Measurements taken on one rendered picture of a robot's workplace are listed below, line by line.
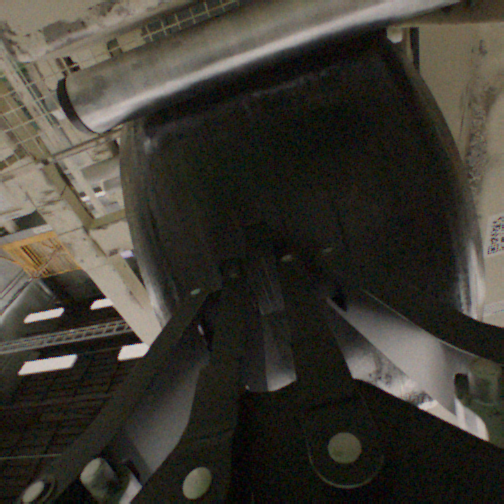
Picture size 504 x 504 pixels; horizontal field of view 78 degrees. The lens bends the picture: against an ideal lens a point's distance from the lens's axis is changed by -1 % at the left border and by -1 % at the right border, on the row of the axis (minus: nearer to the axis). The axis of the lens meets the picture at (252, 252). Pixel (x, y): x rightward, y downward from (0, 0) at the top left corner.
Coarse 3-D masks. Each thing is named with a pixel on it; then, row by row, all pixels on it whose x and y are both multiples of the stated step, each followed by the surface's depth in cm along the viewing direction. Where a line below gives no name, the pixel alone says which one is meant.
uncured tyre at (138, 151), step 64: (320, 64) 24; (384, 64) 24; (128, 128) 29; (192, 128) 25; (256, 128) 23; (320, 128) 23; (384, 128) 22; (448, 128) 25; (128, 192) 27; (192, 192) 23; (256, 192) 23; (320, 192) 22; (384, 192) 22; (448, 192) 22; (192, 256) 23; (384, 256) 22; (448, 256) 22; (384, 384) 26
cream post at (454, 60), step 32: (448, 32) 34; (480, 32) 30; (448, 64) 36; (480, 64) 31; (448, 96) 38; (480, 96) 33; (480, 128) 35; (480, 160) 37; (480, 192) 39; (480, 224) 42; (448, 416) 73
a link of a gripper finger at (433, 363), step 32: (320, 256) 14; (352, 256) 13; (352, 288) 11; (384, 288) 10; (416, 288) 10; (352, 320) 12; (384, 320) 10; (416, 320) 8; (448, 320) 8; (384, 352) 11; (416, 352) 9; (448, 352) 7; (480, 352) 7; (448, 384) 8
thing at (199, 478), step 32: (224, 288) 14; (224, 320) 12; (256, 320) 13; (224, 352) 10; (256, 352) 11; (224, 384) 8; (256, 384) 9; (192, 416) 7; (224, 416) 7; (192, 448) 6; (224, 448) 6; (192, 480) 5; (224, 480) 5
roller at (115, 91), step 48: (288, 0) 21; (336, 0) 21; (384, 0) 21; (432, 0) 22; (144, 48) 22; (192, 48) 22; (240, 48) 22; (288, 48) 22; (96, 96) 23; (144, 96) 23; (192, 96) 25
